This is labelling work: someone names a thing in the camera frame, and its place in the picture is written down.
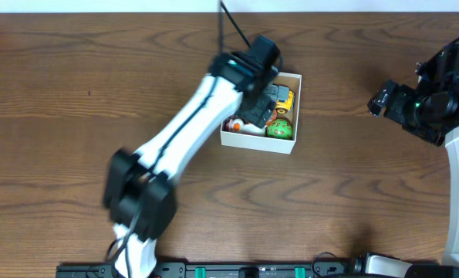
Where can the white cardboard box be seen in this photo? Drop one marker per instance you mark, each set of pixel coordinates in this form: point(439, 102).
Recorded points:
point(282, 146)

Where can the orange round toy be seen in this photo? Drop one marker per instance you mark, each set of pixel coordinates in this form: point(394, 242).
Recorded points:
point(271, 118)

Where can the green ball with orange numbers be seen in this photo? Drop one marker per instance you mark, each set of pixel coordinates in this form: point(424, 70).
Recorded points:
point(280, 129)

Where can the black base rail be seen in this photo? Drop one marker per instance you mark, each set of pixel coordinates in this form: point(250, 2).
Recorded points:
point(324, 265)

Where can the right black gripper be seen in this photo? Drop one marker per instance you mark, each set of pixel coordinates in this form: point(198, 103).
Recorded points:
point(388, 102)

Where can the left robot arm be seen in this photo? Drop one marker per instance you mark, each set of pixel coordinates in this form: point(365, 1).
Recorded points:
point(140, 186)

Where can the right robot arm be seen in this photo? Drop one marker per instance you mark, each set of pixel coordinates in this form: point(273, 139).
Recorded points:
point(430, 112)

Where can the white pink toy animal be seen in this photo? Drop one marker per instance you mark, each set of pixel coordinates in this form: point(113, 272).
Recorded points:
point(237, 125)

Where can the grey yellow toy truck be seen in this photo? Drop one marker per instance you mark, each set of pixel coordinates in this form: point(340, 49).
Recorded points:
point(282, 96)

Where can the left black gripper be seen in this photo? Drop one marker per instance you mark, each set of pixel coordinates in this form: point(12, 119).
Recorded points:
point(258, 109)

